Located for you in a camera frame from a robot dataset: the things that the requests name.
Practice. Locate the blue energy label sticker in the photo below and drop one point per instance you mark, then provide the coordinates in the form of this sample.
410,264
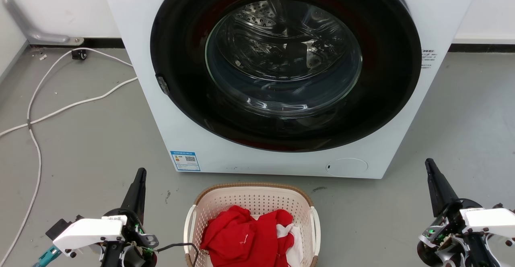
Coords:
185,161

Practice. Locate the small text sticker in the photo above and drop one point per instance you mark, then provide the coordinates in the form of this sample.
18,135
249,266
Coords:
427,59

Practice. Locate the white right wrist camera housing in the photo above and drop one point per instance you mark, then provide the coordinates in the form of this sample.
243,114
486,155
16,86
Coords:
493,220

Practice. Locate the round white filter cover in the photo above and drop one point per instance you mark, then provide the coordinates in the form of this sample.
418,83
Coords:
347,167

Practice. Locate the white front-load washing machine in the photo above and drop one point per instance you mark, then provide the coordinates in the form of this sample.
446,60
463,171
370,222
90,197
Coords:
132,25

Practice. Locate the small black floor plug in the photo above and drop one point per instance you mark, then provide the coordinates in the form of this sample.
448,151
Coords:
79,54

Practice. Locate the red garment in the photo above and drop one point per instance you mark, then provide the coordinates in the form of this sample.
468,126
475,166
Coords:
237,239

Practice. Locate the white garment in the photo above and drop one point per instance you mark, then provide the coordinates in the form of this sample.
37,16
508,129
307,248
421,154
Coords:
295,247

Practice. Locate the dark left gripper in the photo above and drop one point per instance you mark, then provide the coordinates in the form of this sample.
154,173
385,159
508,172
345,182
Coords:
136,239

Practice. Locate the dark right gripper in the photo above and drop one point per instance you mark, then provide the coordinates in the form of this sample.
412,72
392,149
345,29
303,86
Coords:
446,234

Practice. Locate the steel washer drum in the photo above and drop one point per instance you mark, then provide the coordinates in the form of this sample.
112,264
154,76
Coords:
265,17

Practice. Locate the grey washer door latch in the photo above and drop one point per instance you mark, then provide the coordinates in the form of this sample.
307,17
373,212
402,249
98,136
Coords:
163,85

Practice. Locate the black box behind left gripper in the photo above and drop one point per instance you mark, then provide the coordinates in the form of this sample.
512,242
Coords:
60,226

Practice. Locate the black round washer door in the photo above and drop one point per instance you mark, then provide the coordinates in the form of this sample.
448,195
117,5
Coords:
181,98

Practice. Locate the beige plastic laundry basket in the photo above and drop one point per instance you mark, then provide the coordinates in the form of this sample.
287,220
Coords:
257,200

